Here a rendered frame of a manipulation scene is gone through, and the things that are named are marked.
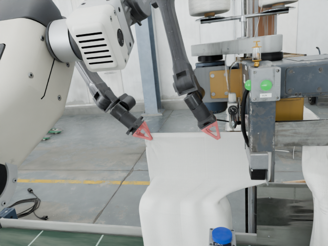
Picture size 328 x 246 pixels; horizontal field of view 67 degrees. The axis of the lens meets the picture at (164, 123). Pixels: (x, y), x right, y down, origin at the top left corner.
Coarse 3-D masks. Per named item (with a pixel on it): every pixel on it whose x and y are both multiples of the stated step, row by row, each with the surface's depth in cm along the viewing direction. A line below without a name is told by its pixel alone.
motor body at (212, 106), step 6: (222, 60) 122; (198, 66) 119; (204, 66) 116; (204, 102) 120; (210, 102) 119; (216, 102) 118; (222, 102) 119; (210, 108) 119; (216, 108) 119; (222, 108) 120
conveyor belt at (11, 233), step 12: (0, 228) 166; (12, 228) 164; (0, 240) 154; (12, 240) 153; (24, 240) 152; (36, 240) 151; (48, 240) 150; (60, 240) 149; (72, 240) 148; (84, 240) 147; (96, 240) 146; (108, 240) 145; (120, 240) 144; (132, 240) 143
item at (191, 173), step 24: (168, 144) 103; (192, 144) 100; (216, 144) 98; (240, 144) 96; (168, 168) 106; (192, 168) 103; (216, 168) 101; (240, 168) 99; (144, 192) 107; (168, 192) 103; (192, 192) 101; (216, 192) 99; (144, 216) 106; (168, 216) 101; (192, 216) 98; (216, 216) 97; (144, 240) 109; (168, 240) 104; (192, 240) 101
